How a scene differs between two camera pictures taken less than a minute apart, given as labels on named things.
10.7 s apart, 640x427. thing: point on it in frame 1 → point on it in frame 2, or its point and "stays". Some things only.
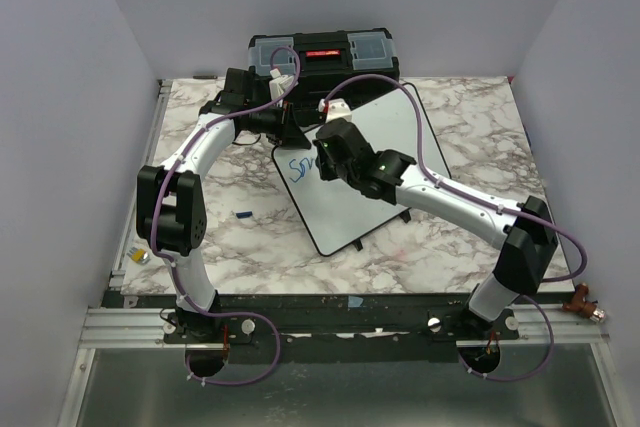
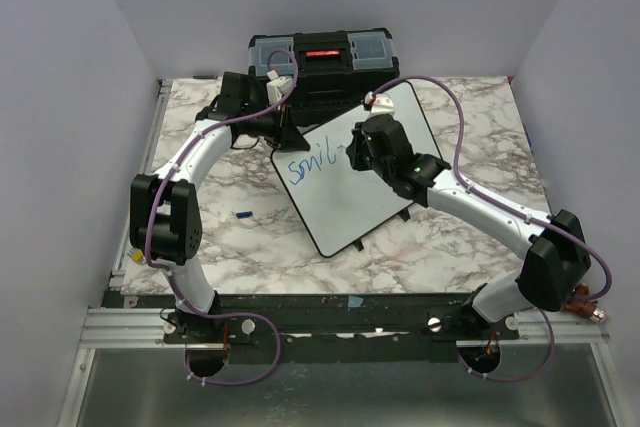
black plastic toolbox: [340, 65] stays
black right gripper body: [329, 170] → [361, 158]
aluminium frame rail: [121, 327] stays
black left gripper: [285, 134] stays
